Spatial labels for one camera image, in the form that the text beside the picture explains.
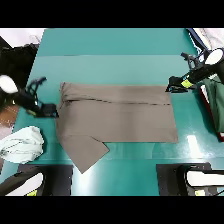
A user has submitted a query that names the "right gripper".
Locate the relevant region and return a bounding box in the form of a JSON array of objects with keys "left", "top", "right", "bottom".
[{"left": 165, "top": 75, "right": 188, "bottom": 94}]

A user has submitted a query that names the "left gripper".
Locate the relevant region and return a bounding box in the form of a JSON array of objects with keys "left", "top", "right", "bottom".
[{"left": 34, "top": 102, "right": 60, "bottom": 119}]

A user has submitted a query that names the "grey-brown T-shirt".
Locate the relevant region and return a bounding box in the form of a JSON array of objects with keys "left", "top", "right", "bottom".
[{"left": 55, "top": 81, "right": 179, "bottom": 175}]

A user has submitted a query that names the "white garment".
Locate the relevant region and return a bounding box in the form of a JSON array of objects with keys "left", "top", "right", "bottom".
[{"left": 0, "top": 125, "right": 46, "bottom": 165}]

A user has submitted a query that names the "dark green garment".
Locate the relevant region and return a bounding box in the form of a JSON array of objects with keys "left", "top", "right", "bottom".
[{"left": 199, "top": 75, "right": 224, "bottom": 134}]

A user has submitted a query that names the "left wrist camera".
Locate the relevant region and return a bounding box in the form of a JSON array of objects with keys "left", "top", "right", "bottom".
[{"left": 25, "top": 76, "right": 48, "bottom": 100}]

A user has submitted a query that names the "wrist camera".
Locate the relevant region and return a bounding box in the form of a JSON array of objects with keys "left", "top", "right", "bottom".
[
  {"left": 180, "top": 51, "right": 202, "bottom": 69},
  {"left": 25, "top": 76, "right": 48, "bottom": 100}
]

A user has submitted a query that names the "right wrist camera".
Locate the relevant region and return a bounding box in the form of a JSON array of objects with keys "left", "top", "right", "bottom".
[{"left": 180, "top": 51, "right": 202, "bottom": 69}]

